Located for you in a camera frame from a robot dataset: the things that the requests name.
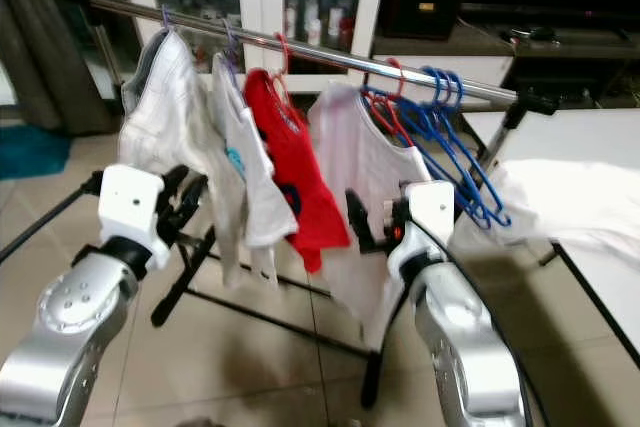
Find white framed glass door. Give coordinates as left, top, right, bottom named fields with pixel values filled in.
left=0, top=59, right=19, bottom=108

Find plain white t-shirt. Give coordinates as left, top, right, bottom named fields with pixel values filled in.
left=305, top=82, right=439, bottom=350

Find red wire hanger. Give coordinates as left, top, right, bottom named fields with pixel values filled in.
left=272, top=30, right=299, bottom=110
left=363, top=55, right=413, bottom=146

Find red bottle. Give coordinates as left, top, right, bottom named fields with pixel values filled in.
left=342, top=13, right=358, bottom=48

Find white shirt with blue print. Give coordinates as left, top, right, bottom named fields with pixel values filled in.
left=208, top=50, right=301, bottom=290

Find purple hanger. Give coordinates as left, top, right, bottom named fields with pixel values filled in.
left=158, top=3, right=177, bottom=38
left=220, top=20, right=243, bottom=83

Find black metal table frame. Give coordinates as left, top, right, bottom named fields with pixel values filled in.
left=540, top=240, right=640, bottom=370

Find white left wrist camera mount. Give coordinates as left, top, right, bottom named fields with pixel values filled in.
left=98, top=163, right=173, bottom=248

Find silver clothes rail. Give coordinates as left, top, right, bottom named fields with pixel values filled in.
left=82, top=0, right=559, bottom=116

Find black clothes rack frame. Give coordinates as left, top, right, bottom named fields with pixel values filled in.
left=60, top=0, right=561, bottom=412

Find red t-shirt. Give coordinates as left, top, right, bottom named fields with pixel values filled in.
left=242, top=67, right=353, bottom=275

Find white shirt with grey collar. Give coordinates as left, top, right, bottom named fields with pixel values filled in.
left=118, top=27, right=223, bottom=186

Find small black gadget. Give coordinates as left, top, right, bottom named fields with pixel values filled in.
left=508, top=23, right=566, bottom=46

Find grey curtain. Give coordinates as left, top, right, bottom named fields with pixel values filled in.
left=0, top=0, right=123, bottom=138

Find grey low sideboard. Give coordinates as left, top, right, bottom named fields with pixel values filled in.
left=372, top=17, right=640, bottom=108

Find white bottle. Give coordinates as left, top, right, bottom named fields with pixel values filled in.
left=324, top=5, right=342, bottom=45

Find teal rug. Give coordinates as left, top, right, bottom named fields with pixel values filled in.
left=0, top=123, right=63, bottom=182

